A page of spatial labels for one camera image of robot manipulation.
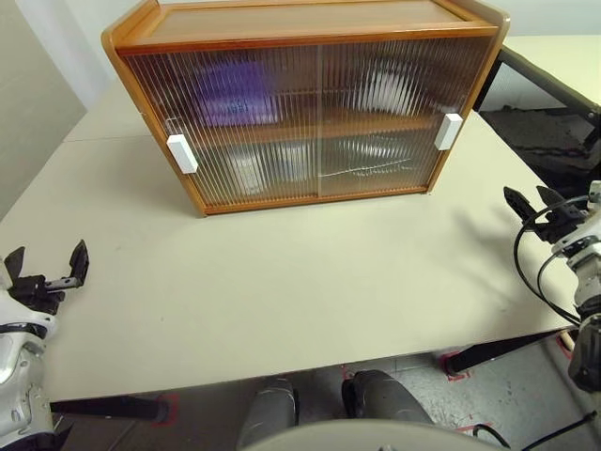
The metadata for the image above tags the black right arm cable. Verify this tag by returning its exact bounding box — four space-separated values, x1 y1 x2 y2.
513 195 588 325

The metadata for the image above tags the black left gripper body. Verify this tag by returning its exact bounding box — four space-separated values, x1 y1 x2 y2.
8 274 79 316

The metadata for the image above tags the beige table black frame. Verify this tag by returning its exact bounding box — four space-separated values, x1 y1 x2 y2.
478 35 601 156

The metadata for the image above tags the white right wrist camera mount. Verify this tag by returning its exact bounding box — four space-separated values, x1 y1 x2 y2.
551 180 601 257

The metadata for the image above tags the white door handle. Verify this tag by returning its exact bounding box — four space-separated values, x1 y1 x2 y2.
432 112 464 151
166 133 199 175

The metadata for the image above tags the purple tissue box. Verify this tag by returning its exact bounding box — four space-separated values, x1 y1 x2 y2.
193 60 279 127

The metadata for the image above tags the black table leg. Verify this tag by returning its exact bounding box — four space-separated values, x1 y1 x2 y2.
49 394 170 427
445 334 577 377

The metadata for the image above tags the white bottle blue patterned label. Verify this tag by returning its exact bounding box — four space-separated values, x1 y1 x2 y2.
228 152 265 194

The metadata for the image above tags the dark grey rounded shape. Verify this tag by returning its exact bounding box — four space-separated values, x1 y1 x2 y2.
341 369 436 427
237 375 300 447

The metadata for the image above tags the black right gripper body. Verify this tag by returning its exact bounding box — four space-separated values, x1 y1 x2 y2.
532 205 590 242

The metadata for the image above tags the pale grey curved rim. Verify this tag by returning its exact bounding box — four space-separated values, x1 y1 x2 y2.
239 419 513 451

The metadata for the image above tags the wooden cabinet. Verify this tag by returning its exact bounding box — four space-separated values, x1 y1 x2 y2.
100 0 512 217

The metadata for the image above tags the white plastic bottle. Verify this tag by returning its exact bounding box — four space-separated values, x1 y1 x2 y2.
274 140 312 184

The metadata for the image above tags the black floor mat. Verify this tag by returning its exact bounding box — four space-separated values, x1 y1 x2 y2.
478 105 601 189

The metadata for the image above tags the red floor tape mark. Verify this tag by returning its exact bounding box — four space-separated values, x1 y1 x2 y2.
436 350 471 382
149 393 180 427

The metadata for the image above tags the thin black cable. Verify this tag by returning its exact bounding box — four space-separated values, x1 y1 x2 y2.
470 411 601 448

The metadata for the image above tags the ribbed glass sliding door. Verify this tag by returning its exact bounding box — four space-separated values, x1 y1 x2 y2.
316 36 492 194
122 44 323 208

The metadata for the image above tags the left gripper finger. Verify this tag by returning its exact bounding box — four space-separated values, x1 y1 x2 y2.
1 246 26 286
69 239 91 288

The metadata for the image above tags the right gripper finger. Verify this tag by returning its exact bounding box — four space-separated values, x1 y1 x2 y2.
502 186 538 223
536 185 567 213

